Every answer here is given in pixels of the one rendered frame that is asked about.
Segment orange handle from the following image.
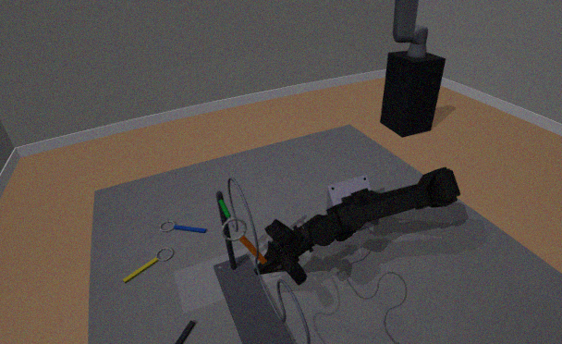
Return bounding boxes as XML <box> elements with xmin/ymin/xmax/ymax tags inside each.
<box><xmin>222</xmin><ymin>218</ymin><xmax>267</xmax><ymax>264</ymax></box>

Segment yellow handle with grey wire loop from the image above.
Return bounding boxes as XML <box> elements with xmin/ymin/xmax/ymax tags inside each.
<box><xmin>122</xmin><ymin>247</ymin><xmax>173</xmax><ymax>284</ymax></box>

